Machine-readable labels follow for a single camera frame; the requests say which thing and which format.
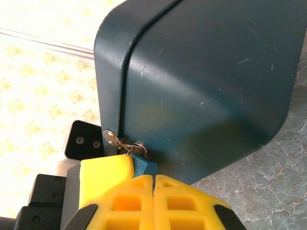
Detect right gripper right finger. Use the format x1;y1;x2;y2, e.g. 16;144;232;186
154;174;243;230

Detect blue headed key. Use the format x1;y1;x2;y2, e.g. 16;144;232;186
130;152;159;179

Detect teal starry night tin box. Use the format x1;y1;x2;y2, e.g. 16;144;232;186
93;0;303;185

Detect silver spare key on ring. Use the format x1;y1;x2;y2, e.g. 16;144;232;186
102;129;135;154

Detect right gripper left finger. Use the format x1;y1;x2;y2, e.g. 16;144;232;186
76;174;154;230

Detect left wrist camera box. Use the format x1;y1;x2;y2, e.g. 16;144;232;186
56;120;106;174

